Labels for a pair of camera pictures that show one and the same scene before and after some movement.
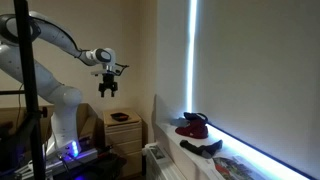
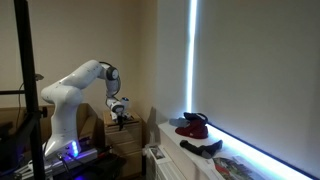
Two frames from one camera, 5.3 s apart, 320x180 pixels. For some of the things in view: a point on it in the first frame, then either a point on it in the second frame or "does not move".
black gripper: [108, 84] to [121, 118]
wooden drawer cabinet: [126, 137] does not move
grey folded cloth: [179, 122] does not move
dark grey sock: [204, 151] does not move
